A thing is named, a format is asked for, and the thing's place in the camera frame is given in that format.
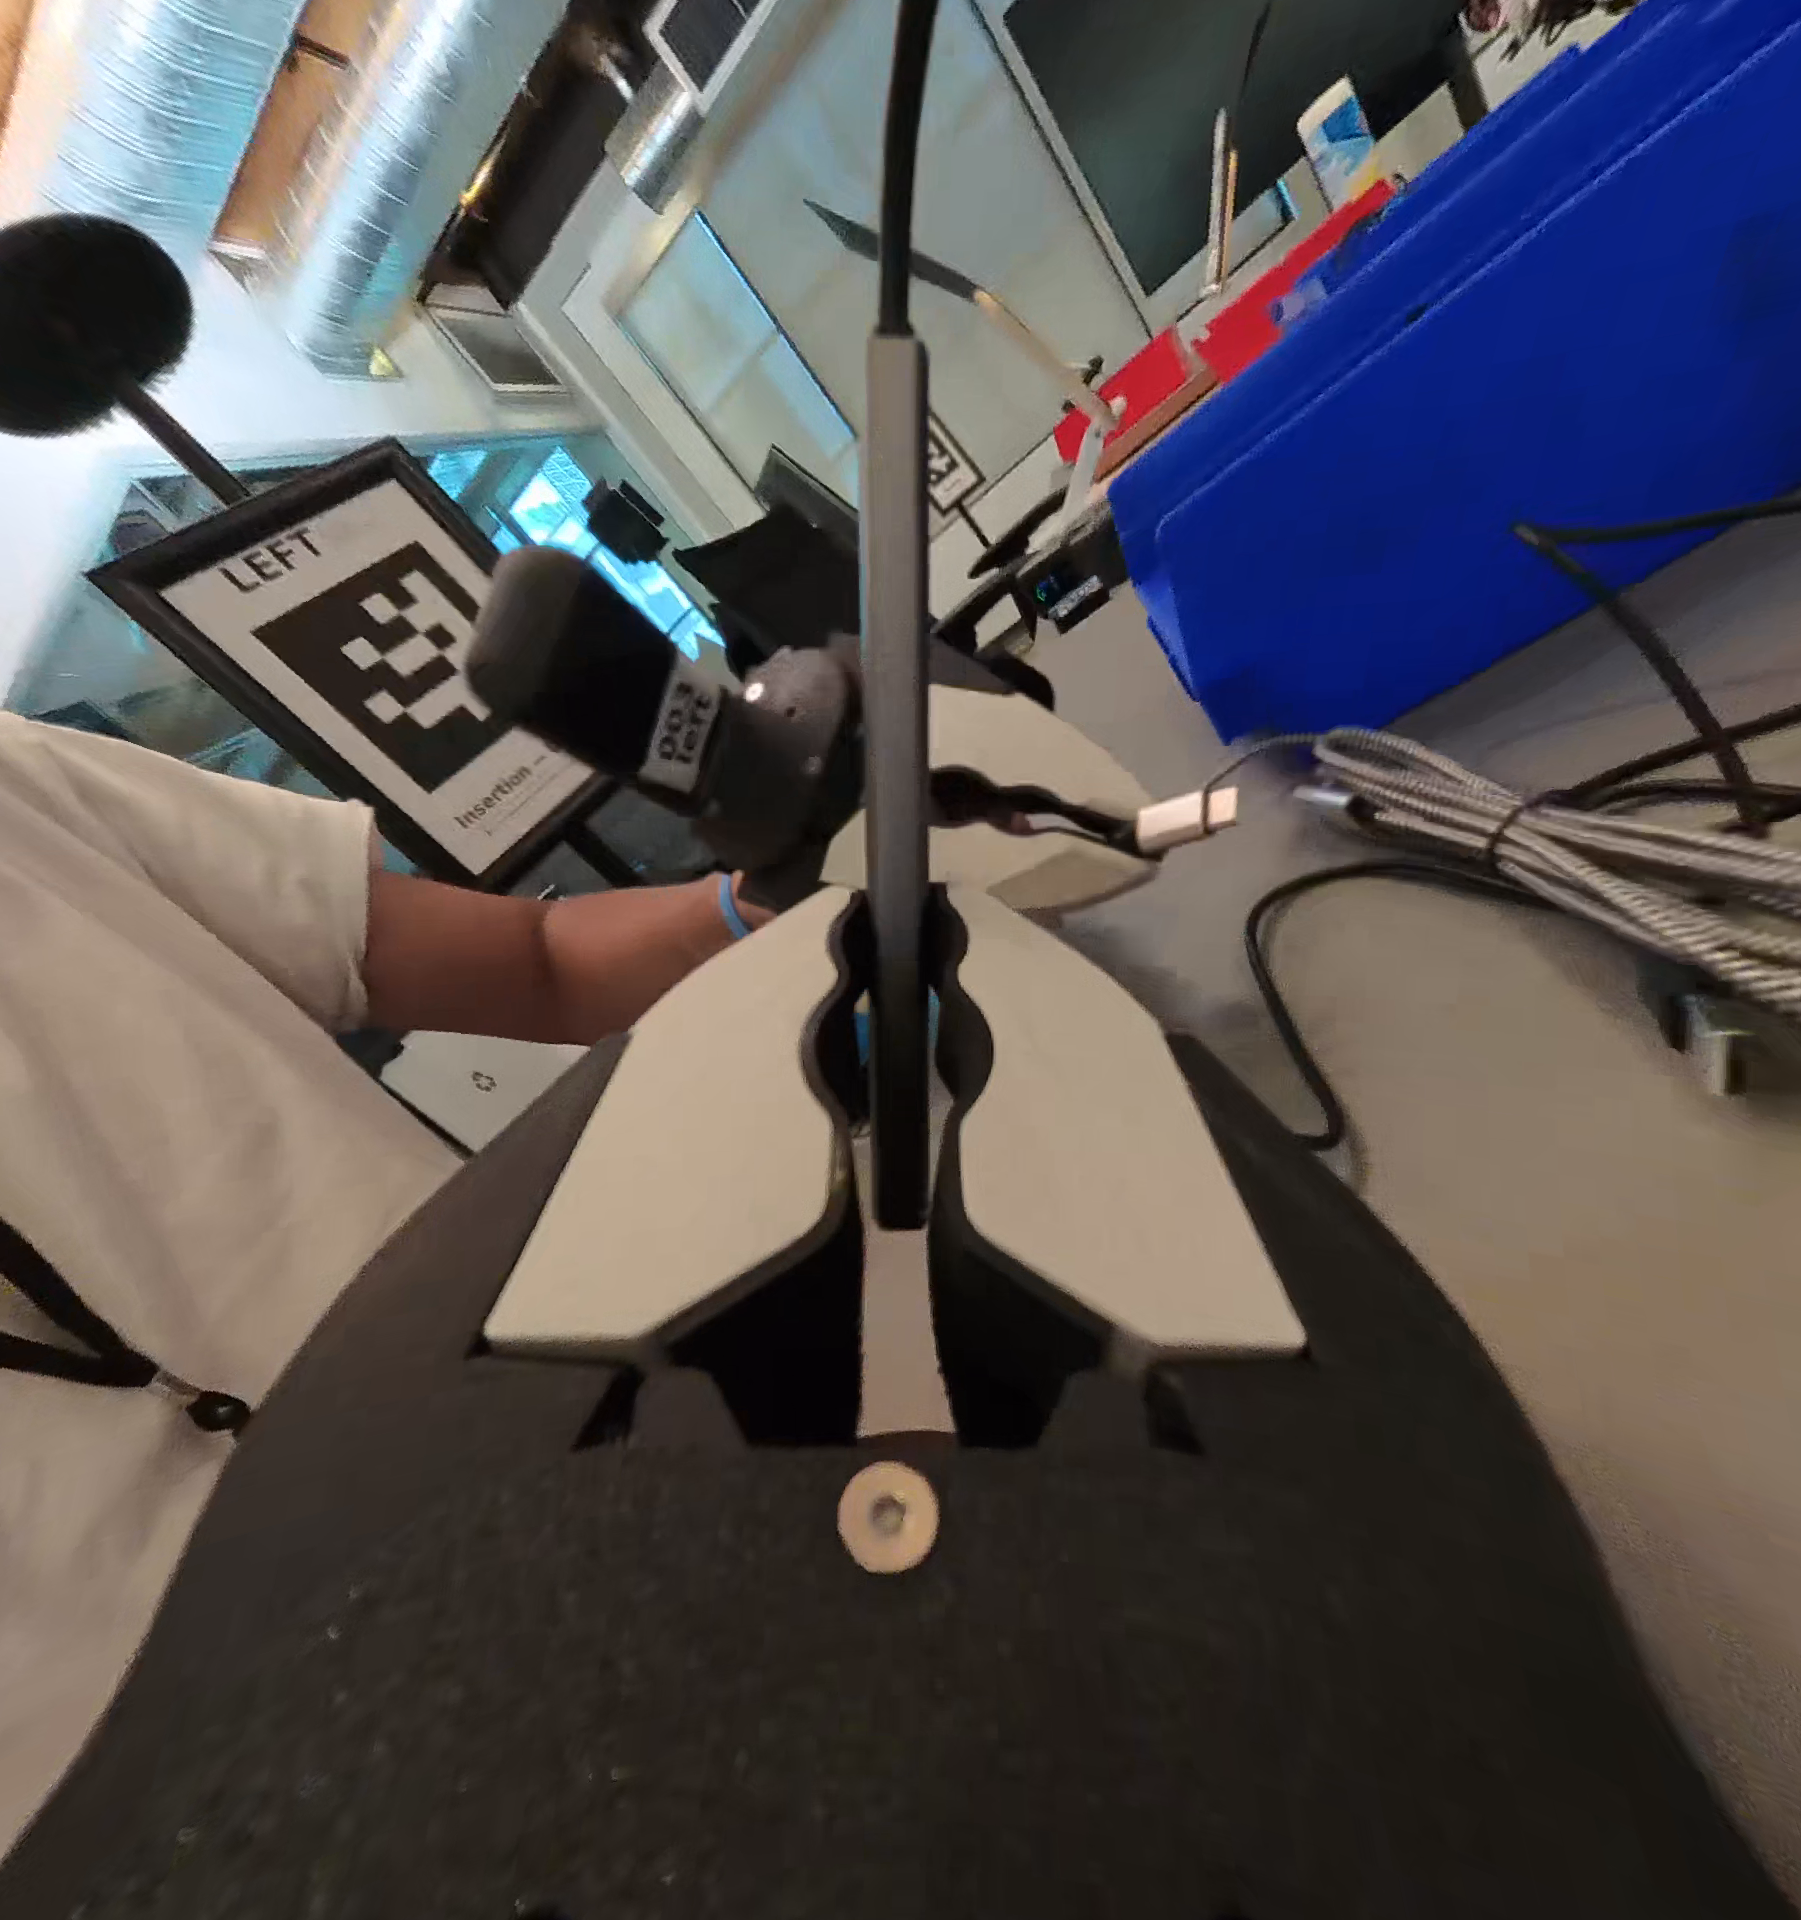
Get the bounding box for silver ventilation duct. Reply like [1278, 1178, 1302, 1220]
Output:
[288, 0, 579, 381]
[49, 0, 310, 249]

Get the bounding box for grey metal bracket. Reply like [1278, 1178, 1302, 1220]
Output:
[1641, 976, 1779, 1099]

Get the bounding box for small white box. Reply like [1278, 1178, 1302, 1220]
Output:
[1293, 78, 1381, 209]

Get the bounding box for small black device with display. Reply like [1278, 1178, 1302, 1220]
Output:
[1009, 560, 1115, 635]

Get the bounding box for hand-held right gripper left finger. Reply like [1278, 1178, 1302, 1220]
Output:
[485, 885, 865, 1353]

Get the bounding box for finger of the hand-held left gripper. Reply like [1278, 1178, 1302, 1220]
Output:
[929, 681, 1157, 824]
[823, 818, 1161, 912]

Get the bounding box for red plastic bin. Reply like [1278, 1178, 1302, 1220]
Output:
[1055, 177, 1400, 469]

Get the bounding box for black lanyard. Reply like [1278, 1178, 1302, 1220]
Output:
[0, 1162, 254, 1436]

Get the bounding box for slim grey usb hub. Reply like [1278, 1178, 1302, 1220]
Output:
[856, 0, 964, 1446]

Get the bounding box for person in white shirt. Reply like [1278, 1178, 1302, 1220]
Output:
[0, 699, 467, 1920]

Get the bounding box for black usb cable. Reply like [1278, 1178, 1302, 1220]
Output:
[974, 782, 1245, 860]

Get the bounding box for black computer monitor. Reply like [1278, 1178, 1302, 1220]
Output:
[976, 0, 1495, 339]

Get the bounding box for large blue plastic bin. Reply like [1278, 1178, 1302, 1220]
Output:
[1153, 12, 1801, 746]

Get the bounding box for printed marker tag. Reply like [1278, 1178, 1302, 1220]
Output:
[922, 418, 993, 522]

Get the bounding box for person's left forearm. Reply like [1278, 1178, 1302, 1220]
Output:
[365, 867, 777, 1049]

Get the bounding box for grey braided cable bundle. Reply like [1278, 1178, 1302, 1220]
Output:
[1290, 726, 1801, 1041]

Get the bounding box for thin black cable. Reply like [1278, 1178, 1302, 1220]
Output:
[1243, 875, 1524, 1155]
[1574, 693, 1801, 812]
[1513, 494, 1801, 837]

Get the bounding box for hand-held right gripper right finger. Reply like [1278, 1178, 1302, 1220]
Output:
[929, 885, 1311, 1363]

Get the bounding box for white box with recycling mark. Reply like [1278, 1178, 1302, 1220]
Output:
[375, 1029, 612, 1158]

